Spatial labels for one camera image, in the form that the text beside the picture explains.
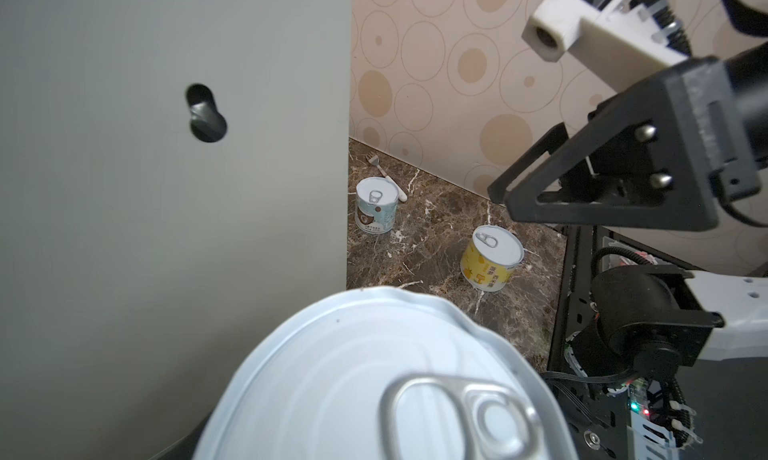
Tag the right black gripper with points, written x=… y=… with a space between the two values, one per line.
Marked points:
x=670 y=153

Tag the yellow can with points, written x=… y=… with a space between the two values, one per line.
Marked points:
x=491 y=257

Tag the brown orange label can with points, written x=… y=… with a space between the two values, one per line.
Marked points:
x=385 y=373

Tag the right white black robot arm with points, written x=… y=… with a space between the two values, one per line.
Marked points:
x=670 y=153

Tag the teal flat can right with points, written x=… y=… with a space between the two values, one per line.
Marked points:
x=376 y=205

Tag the grey metal cabinet box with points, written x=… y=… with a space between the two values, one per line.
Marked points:
x=173 y=186

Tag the white handle fork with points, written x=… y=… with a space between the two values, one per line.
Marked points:
x=374 y=160

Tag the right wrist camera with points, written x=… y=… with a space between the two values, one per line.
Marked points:
x=619 y=41

